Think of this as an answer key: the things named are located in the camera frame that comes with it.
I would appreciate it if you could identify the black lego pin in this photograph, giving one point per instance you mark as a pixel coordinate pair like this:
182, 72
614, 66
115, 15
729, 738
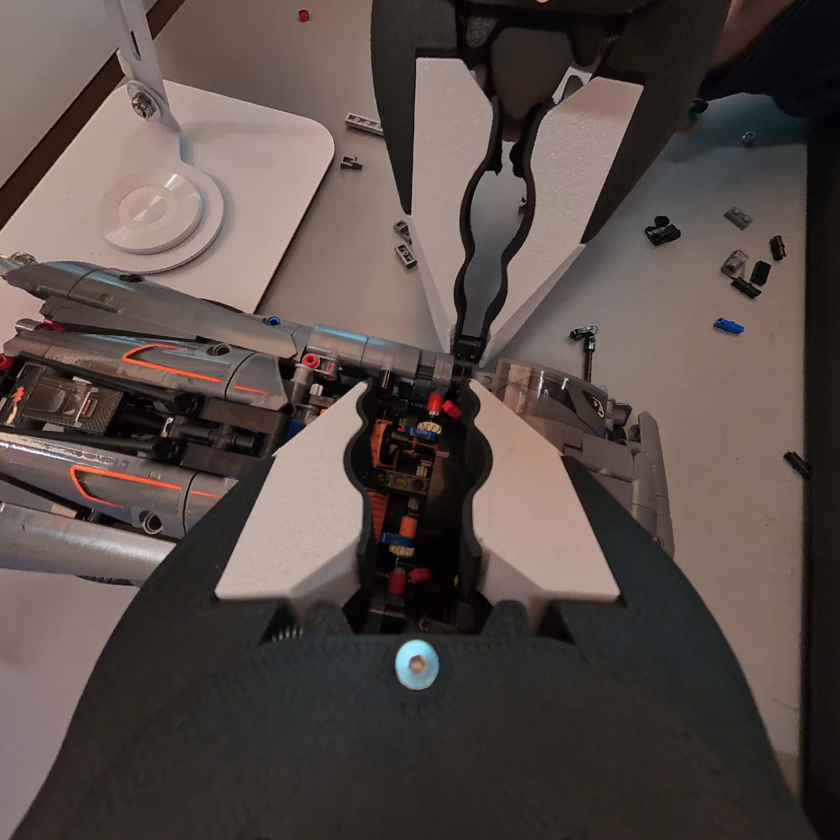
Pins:
746, 287
797, 463

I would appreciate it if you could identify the light grey lego plate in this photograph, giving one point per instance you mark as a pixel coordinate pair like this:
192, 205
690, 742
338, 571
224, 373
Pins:
738, 218

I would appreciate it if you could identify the blue lego pin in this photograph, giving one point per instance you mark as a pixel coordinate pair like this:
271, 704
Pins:
728, 325

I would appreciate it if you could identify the black lego connector piece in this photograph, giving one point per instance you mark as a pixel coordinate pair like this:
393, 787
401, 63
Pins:
469, 348

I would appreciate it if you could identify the short black lego connector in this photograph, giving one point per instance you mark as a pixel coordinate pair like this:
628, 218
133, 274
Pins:
778, 247

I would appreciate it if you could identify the person's right forearm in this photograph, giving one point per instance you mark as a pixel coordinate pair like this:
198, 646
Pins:
741, 26

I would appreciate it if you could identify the black lego clip piece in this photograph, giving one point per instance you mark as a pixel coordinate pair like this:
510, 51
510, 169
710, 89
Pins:
661, 231

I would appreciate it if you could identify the black lego axle with connector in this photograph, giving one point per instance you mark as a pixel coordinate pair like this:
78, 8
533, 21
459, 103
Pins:
586, 334

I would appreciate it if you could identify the transparent grey lego piece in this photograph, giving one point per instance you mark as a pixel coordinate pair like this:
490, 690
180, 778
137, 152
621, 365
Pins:
735, 262

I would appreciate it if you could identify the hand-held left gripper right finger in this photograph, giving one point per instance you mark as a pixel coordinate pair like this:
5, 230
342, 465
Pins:
538, 518

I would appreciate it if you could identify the small dark grey lego plate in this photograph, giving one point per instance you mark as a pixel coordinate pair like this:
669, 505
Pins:
402, 229
405, 256

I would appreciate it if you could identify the white metal stand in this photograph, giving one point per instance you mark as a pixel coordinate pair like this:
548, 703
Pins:
249, 170

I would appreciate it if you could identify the long grey lego plate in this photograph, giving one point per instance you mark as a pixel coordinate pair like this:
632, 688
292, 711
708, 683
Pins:
364, 123

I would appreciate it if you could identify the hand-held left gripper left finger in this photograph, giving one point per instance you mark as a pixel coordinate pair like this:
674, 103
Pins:
295, 512

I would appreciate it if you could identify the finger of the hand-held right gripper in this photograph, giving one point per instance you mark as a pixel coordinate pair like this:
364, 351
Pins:
577, 164
446, 144

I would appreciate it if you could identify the small black lego bracket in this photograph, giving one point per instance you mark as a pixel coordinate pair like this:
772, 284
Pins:
351, 163

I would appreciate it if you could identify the grey lego sports car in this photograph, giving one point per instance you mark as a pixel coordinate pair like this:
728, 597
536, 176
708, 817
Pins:
197, 367

